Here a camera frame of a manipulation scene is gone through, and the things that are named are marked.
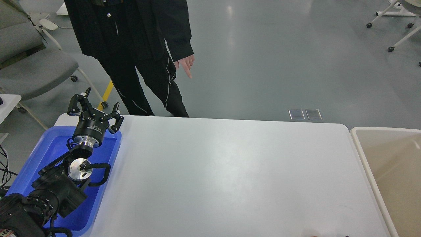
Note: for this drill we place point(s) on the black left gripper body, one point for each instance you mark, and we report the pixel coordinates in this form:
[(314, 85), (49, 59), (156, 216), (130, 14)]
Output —
[(91, 128)]

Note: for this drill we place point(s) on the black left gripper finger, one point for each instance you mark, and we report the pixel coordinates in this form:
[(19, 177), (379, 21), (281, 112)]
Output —
[(80, 103), (113, 121)]

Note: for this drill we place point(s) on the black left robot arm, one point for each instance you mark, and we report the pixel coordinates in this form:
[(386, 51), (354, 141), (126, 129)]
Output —
[(60, 187)]

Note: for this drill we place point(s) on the person's bare hand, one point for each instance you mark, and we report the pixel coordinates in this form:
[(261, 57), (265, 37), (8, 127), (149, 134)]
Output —
[(186, 64)]

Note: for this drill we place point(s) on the yellow floor tape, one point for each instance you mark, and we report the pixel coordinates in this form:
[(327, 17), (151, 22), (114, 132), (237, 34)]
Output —
[(108, 90)]

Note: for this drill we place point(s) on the blue plastic bin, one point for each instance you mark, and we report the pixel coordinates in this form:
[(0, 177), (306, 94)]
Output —
[(52, 144)]

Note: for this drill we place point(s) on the grey office chair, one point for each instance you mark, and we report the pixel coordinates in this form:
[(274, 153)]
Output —
[(32, 61)]

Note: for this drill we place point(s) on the white side table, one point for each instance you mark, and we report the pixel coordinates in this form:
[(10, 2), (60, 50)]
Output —
[(10, 101)]

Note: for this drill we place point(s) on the person in black clothes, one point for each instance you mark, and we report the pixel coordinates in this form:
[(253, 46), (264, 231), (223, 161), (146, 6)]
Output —
[(132, 39)]

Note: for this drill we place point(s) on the white flat floor base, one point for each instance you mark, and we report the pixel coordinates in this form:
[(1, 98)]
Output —
[(62, 10)]

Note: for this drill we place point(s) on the left metal floor plate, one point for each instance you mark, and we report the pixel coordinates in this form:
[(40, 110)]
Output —
[(296, 114)]

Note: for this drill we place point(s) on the metal floor plate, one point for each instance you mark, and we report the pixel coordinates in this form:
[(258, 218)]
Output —
[(296, 114), (313, 114)]

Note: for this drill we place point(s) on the right metal floor plate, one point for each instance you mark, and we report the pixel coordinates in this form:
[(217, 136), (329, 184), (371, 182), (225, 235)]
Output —
[(313, 114)]

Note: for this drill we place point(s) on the beige plastic bin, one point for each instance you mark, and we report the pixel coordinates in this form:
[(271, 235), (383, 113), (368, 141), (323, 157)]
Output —
[(391, 158)]

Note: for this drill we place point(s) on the white chair base with castors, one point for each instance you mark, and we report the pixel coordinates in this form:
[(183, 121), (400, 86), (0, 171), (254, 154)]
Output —
[(400, 9)]

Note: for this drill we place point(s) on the white power adapter with cable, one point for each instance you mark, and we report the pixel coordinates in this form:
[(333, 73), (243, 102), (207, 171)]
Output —
[(49, 25)]

